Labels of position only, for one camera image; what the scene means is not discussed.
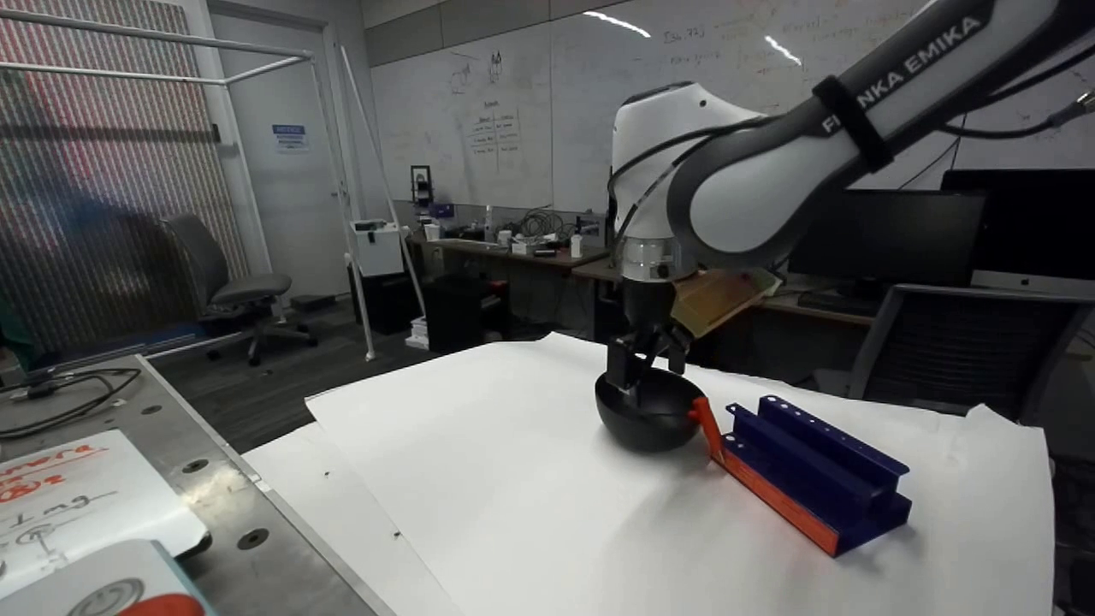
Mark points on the large white paper sheet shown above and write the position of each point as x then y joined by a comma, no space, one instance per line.
556,513

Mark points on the metal table with holes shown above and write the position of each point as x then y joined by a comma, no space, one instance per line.
257,496

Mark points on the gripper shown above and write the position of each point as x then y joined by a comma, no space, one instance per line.
648,304

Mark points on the wall whiteboard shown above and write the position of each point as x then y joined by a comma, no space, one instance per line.
530,103

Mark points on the black bowl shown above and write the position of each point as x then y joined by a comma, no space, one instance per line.
637,426

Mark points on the blue door sign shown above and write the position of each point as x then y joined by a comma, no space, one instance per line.
290,139

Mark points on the mesh back office chair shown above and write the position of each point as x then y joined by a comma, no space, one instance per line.
958,351

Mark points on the blue perforated rail block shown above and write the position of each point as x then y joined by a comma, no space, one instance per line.
821,475

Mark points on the orange flat bracket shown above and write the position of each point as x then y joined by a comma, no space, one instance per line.
774,500

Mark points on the black cabinet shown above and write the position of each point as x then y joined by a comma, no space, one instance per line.
385,301

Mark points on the white pipe frame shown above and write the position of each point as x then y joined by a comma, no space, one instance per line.
359,214

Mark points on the row of monitors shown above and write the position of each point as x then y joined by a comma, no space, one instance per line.
890,231

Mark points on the tan board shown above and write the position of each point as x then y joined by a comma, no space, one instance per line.
723,299

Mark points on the cluttered wooden desk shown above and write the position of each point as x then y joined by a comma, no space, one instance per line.
513,252

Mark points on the white door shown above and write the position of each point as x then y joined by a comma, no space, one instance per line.
291,205

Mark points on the grey office chair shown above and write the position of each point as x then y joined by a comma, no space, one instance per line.
231,287

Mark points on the white box with red button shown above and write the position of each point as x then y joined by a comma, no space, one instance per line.
103,586

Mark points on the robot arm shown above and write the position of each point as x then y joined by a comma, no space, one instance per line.
770,184

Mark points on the black computer tower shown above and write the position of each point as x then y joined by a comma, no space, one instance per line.
453,312

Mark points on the small whiteboard with orange writing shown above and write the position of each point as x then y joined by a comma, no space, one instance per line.
77,505

